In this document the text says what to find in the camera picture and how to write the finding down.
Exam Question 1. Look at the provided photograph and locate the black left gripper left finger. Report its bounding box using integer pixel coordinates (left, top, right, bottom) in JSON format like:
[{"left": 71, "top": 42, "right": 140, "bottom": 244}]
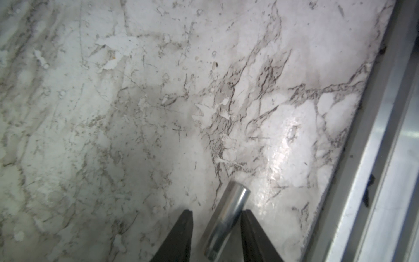
[{"left": 150, "top": 210, "right": 194, "bottom": 262}]

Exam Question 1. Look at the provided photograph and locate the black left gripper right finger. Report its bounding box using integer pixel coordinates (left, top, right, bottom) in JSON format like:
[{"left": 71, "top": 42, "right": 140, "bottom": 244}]
[{"left": 240, "top": 210, "right": 284, "bottom": 262}]

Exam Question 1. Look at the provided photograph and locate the chrome socket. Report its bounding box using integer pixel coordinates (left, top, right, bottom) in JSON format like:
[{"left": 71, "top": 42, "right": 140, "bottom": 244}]
[{"left": 202, "top": 181, "right": 251, "bottom": 262}]

